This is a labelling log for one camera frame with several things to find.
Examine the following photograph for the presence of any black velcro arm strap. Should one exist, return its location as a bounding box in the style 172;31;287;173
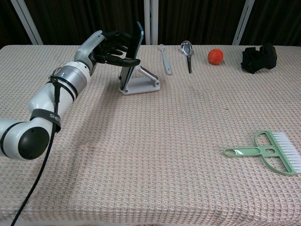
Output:
30;109;62;133

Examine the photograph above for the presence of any beige woven tablecloth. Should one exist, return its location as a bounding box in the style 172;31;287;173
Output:
0;44;301;226

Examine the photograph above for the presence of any white folding phone stand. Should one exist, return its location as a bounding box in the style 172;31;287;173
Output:
119;65;161;95

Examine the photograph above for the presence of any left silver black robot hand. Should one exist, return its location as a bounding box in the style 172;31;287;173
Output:
74;30;141;76

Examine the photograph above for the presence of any black crumpled cloth strap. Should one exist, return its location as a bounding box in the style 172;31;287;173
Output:
240;42;277;74

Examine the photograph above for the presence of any grey plastic toothbrush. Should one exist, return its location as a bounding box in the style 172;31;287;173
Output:
159;44;173;75

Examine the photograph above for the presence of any green white-bristled hand brush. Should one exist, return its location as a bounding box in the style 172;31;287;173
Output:
222;130;301;177

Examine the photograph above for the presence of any white double frame post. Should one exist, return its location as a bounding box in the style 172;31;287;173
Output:
143;0;159;45

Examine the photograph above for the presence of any metal spoon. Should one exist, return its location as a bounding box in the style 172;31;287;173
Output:
180;40;194;74

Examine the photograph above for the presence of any black smartphone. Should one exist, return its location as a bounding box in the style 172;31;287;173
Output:
119;21;144;91

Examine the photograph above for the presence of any black pleated curtain panel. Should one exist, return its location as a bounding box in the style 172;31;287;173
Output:
241;0;301;47
157;0;246;46
0;0;32;47
23;0;146;46

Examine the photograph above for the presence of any orange ball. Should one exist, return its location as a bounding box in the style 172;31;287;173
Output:
207;48;224;65

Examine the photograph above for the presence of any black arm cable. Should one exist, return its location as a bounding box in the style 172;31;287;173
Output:
10;80;61;226

